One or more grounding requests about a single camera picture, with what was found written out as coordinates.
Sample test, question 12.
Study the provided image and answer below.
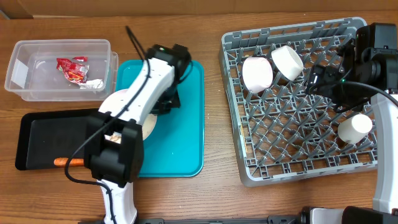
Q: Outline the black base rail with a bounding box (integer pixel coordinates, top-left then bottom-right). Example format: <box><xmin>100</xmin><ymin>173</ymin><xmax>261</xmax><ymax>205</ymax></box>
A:
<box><xmin>134</xmin><ymin>215</ymin><xmax>310</xmax><ymax>224</ymax></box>

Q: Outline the clear plastic bin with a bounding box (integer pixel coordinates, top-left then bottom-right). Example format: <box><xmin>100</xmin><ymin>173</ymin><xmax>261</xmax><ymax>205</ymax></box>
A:
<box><xmin>4</xmin><ymin>39</ymin><xmax>119</xmax><ymax>101</ymax></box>

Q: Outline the white cup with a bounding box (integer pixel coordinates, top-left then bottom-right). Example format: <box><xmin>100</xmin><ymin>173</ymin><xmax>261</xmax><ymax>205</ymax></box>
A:
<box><xmin>338</xmin><ymin>114</ymin><xmax>373</xmax><ymax>144</ymax></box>

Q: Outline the white bowl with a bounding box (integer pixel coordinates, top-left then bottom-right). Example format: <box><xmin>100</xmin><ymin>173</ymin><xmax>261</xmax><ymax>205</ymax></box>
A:
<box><xmin>271</xmin><ymin>45</ymin><xmax>304</xmax><ymax>81</ymax></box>
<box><xmin>242</xmin><ymin>57</ymin><xmax>273</xmax><ymax>93</ymax></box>

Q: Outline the orange carrot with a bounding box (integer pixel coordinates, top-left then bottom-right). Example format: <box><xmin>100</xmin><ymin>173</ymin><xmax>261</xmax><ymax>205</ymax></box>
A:
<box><xmin>53</xmin><ymin>157</ymin><xmax>84</xmax><ymax>167</ymax></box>

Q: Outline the grey dishwasher rack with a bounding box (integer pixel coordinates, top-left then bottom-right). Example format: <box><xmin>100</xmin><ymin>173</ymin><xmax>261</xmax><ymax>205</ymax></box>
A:
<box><xmin>220</xmin><ymin>17</ymin><xmax>377</xmax><ymax>187</ymax></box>

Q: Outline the peanut pile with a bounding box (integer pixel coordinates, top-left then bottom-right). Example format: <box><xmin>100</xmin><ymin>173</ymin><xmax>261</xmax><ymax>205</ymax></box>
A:
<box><xmin>104</xmin><ymin>132</ymin><xmax>122</xmax><ymax>144</ymax></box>

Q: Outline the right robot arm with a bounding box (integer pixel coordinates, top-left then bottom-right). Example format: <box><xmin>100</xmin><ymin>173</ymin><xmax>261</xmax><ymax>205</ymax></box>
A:
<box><xmin>301</xmin><ymin>23</ymin><xmax>397</xmax><ymax>223</ymax></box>

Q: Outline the black plastic tray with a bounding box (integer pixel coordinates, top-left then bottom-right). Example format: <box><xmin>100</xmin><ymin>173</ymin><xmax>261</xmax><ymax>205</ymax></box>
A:
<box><xmin>15</xmin><ymin>108</ymin><xmax>97</xmax><ymax>170</ymax></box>

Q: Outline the white round plate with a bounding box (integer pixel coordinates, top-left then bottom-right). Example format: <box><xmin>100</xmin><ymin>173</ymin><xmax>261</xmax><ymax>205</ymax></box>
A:
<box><xmin>99</xmin><ymin>89</ymin><xmax>157</xmax><ymax>140</ymax></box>

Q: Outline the teal serving tray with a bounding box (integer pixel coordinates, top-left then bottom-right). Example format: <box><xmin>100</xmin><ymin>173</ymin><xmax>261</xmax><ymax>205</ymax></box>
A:
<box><xmin>114</xmin><ymin>58</ymin><xmax>205</xmax><ymax>178</ymax></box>

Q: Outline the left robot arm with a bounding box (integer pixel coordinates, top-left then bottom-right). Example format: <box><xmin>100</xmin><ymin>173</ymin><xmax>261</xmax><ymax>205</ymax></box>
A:
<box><xmin>84</xmin><ymin>44</ymin><xmax>192</xmax><ymax>223</ymax></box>

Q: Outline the red snack wrapper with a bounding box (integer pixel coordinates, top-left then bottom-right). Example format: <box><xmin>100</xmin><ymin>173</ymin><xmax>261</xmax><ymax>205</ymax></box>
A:
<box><xmin>56</xmin><ymin>56</ymin><xmax>104</xmax><ymax>89</ymax></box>

